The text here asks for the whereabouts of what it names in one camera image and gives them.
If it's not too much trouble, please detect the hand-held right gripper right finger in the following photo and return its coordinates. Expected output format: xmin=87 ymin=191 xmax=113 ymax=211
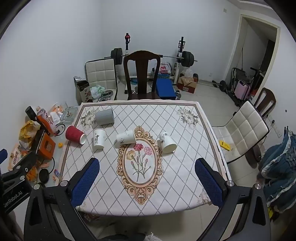
xmin=195 ymin=158 xmax=271 ymax=241

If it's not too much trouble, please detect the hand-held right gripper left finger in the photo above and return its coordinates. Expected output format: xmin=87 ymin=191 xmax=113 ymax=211
xmin=24 ymin=158 xmax=100 ymax=241

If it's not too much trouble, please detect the white paper cup calligraphy print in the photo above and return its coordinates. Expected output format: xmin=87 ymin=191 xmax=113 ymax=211
xmin=93 ymin=128 xmax=106 ymax=153

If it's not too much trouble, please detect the red ribbed paper cup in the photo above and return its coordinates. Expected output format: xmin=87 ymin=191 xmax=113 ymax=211
xmin=65 ymin=125 xmax=87 ymax=145

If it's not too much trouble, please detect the white paper cup ink print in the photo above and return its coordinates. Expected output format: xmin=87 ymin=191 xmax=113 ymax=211
xmin=158 ymin=131 xmax=177 ymax=154
xmin=116 ymin=129 xmax=136 ymax=146

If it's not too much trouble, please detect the grey ribbed cup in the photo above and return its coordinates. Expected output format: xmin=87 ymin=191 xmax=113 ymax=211
xmin=95 ymin=108 xmax=115 ymax=126

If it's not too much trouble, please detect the orange snack bag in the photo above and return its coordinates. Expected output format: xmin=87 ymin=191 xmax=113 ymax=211
xmin=9 ymin=144 xmax=24 ymax=171

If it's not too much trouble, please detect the black round disc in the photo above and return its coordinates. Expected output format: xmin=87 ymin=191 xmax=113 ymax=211
xmin=39 ymin=169 xmax=49 ymax=184

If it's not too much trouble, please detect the orange box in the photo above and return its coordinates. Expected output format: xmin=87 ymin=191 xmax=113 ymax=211
xmin=35 ymin=134 xmax=56 ymax=163

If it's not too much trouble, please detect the yellow plastic bag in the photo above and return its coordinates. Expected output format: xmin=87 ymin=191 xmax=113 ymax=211
xmin=19 ymin=120 xmax=41 ymax=149

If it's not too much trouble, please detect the floral diamond pattern tablecloth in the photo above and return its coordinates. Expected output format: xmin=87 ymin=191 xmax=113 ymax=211
xmin=60 ymin=100 xmax=232 ymax=217

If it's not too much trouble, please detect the black and orange tool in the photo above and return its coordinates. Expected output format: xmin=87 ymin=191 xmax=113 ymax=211
xmin=25 ymin=106 xmax=52 ymax=135

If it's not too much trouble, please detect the white padded chair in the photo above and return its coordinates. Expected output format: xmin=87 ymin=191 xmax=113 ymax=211
xmin=85 ymin=59 xmax=119 ymax=100
xmin=211 ymin=101 xmax=270 ymax=165

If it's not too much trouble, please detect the clear glass tray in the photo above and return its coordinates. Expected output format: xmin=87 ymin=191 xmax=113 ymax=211
xmin=60 ymin=106 xmax=79 ymax=122

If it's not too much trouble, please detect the blue denim clothes pile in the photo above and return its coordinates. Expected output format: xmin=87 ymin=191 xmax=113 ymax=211
xmin=257 ymin=131 xmax=296 ymax=212

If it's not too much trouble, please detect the printed dark cardboard box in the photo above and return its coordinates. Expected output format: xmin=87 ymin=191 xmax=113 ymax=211
xmin=74 ymin=76 xmax=93 ymax=103

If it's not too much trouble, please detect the green white plastic bag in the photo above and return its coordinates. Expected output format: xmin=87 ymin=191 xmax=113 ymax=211
xmin=90 ymin=85 xmax=106 ymax=99

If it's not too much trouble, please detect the black dumbbell bar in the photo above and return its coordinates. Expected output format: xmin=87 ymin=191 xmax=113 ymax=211
xmin=212 ymin=80 xmax=228 ymax=92

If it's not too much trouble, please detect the pink suitcase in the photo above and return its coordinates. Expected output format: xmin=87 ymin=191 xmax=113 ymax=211
xmin=234 ymin=80 xmax=251 ymax=99

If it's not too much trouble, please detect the brown cardboard box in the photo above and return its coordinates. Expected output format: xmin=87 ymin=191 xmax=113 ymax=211
xmin=177 ymin=74 xmax=199 ymax=94

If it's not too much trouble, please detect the dark wooden chair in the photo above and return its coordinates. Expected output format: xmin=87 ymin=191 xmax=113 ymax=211
xmin=123 ymin=50 xmax=162 ymax=100
xmin=253 ymin=88 xmax=277 ymax=118

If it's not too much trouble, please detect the blue weight bench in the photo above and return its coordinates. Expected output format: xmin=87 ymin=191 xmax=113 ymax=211
xmin=155 ymin=79 xmax=176 ymax=100

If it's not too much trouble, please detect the folded black cart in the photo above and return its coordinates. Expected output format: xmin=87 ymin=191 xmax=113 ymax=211
xmin=228 ymin=67 xmax=246 ymax=102

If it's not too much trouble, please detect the red and white plastic bag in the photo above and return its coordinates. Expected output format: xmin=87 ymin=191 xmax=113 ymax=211
xmin=158 ymin=62 xmax=172 ymax=75

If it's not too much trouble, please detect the black plate barbell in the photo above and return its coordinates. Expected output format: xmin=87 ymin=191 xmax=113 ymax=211
xmin=104 ymin=47 xmax=198 ymax=67

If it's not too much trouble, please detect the white squat rack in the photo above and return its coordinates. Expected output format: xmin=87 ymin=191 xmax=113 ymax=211
xmin=124 ymin=33 xmax=186 ymax=93

